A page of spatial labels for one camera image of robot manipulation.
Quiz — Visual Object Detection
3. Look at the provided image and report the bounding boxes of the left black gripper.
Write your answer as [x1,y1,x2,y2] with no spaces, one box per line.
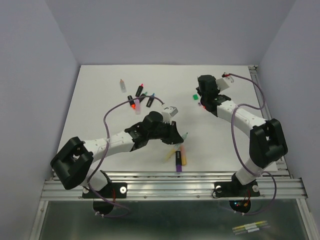
[147,118,183,144]

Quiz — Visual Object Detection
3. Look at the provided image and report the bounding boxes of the pastel green highlighter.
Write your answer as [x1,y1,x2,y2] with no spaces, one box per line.
[174,132,188,150]

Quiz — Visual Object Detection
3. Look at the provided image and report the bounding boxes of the black highlighter blue cap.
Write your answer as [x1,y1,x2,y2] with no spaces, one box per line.
[146,93,155,108]

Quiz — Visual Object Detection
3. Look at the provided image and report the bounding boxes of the pastel purple highlighter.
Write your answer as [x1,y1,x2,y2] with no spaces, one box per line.
[134,98,141,115]

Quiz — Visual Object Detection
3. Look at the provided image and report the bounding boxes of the black highlighter orange cap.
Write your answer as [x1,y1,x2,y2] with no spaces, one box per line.
[127,95,136,110]

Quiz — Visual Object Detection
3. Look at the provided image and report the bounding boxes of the black highlighter green cap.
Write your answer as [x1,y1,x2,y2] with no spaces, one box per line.
[139,92,148,103]

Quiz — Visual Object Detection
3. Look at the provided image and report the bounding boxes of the black highlighter pink tip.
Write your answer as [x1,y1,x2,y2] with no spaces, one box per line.
[135,84,144,97]

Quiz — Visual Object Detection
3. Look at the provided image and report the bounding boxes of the clear marker orange tip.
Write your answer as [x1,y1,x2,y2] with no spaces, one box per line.
[119,79,127,93]

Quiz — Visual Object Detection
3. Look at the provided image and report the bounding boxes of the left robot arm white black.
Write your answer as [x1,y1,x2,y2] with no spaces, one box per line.
[50,111,184,197]

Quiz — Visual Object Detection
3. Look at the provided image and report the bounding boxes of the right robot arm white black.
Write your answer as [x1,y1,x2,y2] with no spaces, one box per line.
[196,73,288,195]

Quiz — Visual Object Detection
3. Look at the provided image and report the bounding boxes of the black highlighter purple cap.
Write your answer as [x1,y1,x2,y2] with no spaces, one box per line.
[175,151,182,173]

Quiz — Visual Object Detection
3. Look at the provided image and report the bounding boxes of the pastel orange yellow highlighter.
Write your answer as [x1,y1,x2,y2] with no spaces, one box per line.
[180,144,187,166]

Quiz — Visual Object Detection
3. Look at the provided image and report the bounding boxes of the pens on lower shelf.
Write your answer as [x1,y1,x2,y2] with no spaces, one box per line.
[232,220,270,235]

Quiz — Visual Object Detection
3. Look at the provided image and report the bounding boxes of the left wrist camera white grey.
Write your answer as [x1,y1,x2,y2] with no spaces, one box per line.
[161,104,179,124]

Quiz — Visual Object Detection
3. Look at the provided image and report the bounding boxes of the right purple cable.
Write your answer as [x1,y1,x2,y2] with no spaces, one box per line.
[223,72,278,216]

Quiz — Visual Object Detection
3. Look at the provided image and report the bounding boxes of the purple cable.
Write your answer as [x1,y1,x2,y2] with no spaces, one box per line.
[223,72,278,216]
[86,95,166,218]

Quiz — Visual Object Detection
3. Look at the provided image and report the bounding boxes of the aluminium rail frame front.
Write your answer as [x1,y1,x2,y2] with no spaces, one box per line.
[41,171,308,201]

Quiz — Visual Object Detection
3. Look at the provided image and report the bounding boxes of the aluminium rail right side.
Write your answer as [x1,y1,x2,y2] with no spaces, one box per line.
[248,65,292,178]

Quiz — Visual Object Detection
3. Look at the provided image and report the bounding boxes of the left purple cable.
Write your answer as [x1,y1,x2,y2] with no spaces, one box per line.
[86,95,166,218]

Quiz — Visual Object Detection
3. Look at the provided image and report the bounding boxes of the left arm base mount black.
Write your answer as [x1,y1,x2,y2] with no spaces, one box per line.
[81,172,131,219]

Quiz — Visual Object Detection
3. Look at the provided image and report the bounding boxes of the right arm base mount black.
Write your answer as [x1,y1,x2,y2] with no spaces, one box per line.
[211,173,261,215]

